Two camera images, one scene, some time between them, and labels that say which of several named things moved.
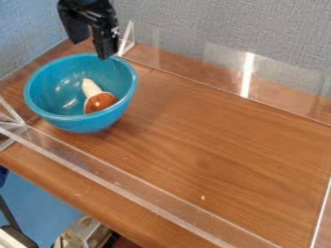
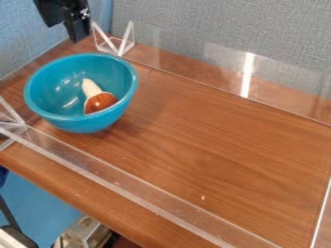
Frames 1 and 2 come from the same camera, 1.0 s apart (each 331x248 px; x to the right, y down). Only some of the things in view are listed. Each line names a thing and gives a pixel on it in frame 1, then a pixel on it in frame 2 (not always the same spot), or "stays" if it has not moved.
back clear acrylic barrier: x=270 y=62 stays
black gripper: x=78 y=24 to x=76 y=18
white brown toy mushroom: x=99 y=100 stays
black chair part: x=14 y=229 stays
